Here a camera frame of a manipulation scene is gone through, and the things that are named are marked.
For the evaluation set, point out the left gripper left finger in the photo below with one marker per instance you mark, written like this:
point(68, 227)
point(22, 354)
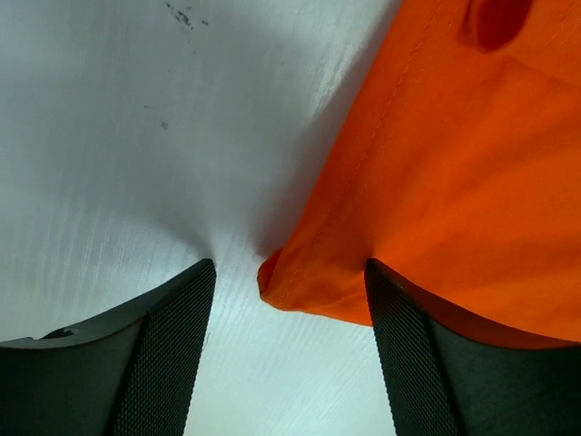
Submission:
point(128, 371)

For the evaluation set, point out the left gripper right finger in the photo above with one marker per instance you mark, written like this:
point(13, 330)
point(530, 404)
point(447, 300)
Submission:
point(445, 376)

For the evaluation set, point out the orange t shirt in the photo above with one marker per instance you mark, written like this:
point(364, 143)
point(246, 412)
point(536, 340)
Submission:
point(458, 167)

